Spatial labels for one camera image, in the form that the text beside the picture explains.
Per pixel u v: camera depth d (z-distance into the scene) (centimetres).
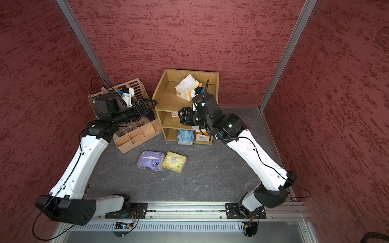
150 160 85
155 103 65
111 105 52
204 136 95
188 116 53
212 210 76
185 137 97
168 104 80
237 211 73
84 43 83
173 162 85
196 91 54
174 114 90
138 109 59
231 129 40
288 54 89
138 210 74
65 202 37
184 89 78
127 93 62
